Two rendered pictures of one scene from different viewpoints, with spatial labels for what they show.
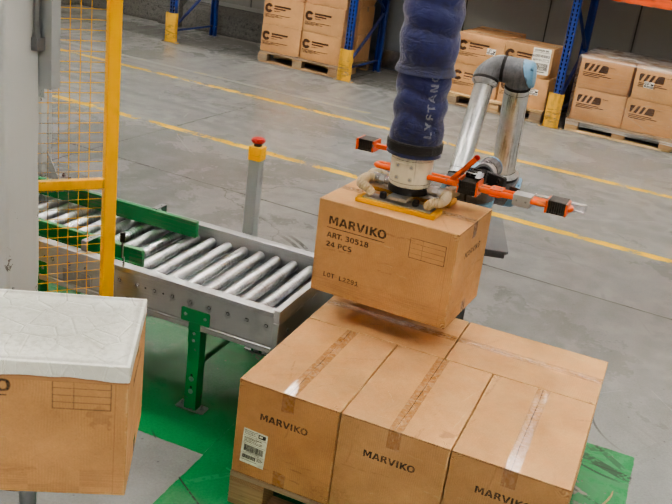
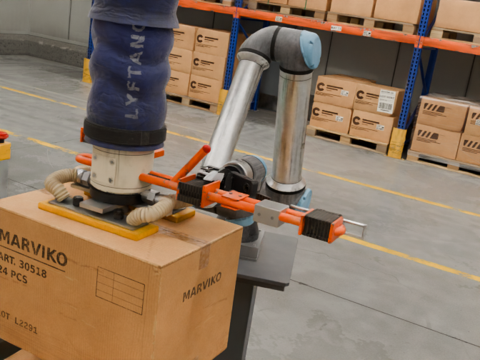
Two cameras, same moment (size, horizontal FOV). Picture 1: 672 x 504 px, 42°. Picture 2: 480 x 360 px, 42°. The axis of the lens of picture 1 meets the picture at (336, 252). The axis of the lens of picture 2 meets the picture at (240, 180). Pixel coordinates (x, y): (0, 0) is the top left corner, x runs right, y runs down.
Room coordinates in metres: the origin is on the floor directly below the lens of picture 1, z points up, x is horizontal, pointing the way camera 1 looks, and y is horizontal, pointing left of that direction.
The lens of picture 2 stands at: (1.75, -0.67, 1.69)
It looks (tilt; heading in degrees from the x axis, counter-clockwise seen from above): 16 degrees down; 3
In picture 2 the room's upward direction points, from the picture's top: 9 degrees clockwise
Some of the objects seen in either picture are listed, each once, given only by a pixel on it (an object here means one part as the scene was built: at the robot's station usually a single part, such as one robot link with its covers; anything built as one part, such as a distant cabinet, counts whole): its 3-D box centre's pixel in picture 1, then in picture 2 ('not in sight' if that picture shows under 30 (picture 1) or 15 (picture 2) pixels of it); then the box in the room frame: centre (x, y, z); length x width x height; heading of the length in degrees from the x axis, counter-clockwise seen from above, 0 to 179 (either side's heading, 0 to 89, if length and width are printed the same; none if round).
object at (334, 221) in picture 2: (557, 206); (321, 226); (3.21, -0.81, 1.21); 0.08 x 0.07 x 0.05; 68
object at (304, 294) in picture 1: (312, 288); not in sight; (3.54, 0.08, 0.58); 0.70 x 0.03 x 0.06; 160
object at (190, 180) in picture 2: (469, 185); (198, 190); (3.35, -0.49, 1.20); 0.10 x 0.08 x 0.06; 158
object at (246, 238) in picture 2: not in sight; (236, 221); (4.13, -0.57, 0.86); 0.19 x 0.19 x 0.10
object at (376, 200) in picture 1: (398, 201); (97, 211); (3.35, -0.22, 1.09); 0.34 x 0.10 x 0.05; 68
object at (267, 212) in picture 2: (522, 199); (271, 213); (3.26, -0.69, 1.20); 0.07 x 0.07 x 0.04; 68
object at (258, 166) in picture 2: (489, 169); (247, 171); (3.63, -0.60, 1.20); 0.12 x 0.09 x 0.10; 160
